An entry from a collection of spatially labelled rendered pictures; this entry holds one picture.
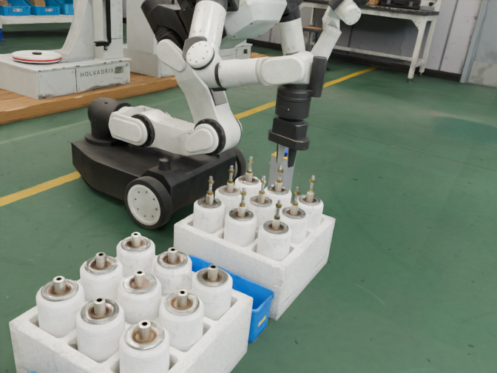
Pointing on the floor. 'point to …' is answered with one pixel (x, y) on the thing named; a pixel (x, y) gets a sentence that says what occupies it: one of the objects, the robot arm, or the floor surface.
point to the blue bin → (259, 296)
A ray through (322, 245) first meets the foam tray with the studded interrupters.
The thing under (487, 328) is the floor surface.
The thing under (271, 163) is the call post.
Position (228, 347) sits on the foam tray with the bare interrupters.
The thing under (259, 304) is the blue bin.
